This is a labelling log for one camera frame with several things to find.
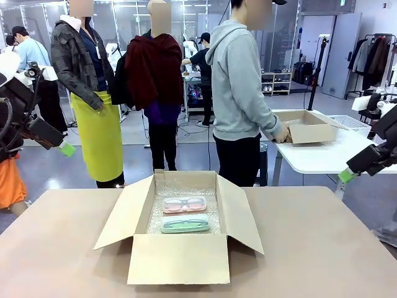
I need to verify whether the person in light blue shirt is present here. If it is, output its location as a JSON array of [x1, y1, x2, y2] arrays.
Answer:
[[5, 25, 68, 135]]

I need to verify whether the small cardboard box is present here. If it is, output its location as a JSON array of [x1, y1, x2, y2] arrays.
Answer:
[[274, 109, 350, 145]]

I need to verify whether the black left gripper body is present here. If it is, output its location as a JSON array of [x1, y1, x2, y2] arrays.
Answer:
[[0, 75, 42, 163]]

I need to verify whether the yellow apron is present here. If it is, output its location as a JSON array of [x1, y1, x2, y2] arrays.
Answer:
[[70, 91, 124, 183]]

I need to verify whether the background equipment workbench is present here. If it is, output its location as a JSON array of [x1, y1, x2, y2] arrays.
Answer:
[[182, 73, 207, 113]]

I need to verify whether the black tripod with light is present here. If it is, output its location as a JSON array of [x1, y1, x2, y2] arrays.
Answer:
[[308, 35, 330, 112]]

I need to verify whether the white plastic basket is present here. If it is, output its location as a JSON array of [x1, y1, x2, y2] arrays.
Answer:
[[326, 114, 381, 139]]

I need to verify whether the person in black cap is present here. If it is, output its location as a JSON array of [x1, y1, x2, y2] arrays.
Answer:
[[182, 32, 215, 127]]

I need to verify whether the dark red cloak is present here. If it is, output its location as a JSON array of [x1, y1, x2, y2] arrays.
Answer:
[[124, 32, 184, 111]]

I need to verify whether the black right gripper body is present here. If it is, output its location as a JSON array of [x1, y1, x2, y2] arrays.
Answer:
[[371, 104, 397, 176]]

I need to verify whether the wooden shoe rack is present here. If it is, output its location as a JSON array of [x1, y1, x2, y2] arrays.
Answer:
[[260, 71, 293, 96]]

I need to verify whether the bubble wrap in small box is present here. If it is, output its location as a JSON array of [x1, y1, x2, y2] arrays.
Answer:
[[278, 111, 307, 125]]

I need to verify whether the mannequin in checked jacket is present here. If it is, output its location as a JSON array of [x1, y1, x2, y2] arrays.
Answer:
[[50, 0, 125, 189]]

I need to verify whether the pink glasses case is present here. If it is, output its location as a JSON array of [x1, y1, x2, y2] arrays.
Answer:
[[162, 197, 208, 215]]

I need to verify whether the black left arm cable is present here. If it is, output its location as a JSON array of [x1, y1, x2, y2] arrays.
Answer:
[[0, 97, 15, 142]]

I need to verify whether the person's right hand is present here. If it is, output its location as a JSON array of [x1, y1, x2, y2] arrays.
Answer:
[[272, 123, 293, 145]]

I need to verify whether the white background desk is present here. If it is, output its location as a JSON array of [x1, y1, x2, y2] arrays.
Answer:
[[40, 64, 60, 82]]

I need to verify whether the person in grey hoodie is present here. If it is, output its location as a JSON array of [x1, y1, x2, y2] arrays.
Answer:
[[205, 0, 293, 187]]

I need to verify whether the large open cardboard box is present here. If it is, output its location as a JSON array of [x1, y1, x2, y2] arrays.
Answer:
[[92, 169, 265, 286]]

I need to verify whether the person's right forearm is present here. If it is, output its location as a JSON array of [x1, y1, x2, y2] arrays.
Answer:
[[256, 107, 283, 141]]

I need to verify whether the clear bubble wrap sheet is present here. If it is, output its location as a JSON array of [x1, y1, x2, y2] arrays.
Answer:
[[145, 178, 221, 235]]

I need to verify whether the green glasses case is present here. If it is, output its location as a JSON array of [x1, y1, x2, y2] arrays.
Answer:
[[159, 214, 212, 235]]

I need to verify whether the clothes rack with garments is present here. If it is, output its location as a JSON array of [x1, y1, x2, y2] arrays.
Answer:
[[347, 32, 397, 101]]

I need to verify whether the white side table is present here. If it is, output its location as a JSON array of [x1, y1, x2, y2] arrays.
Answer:
[[262, 108, 397, 200]]

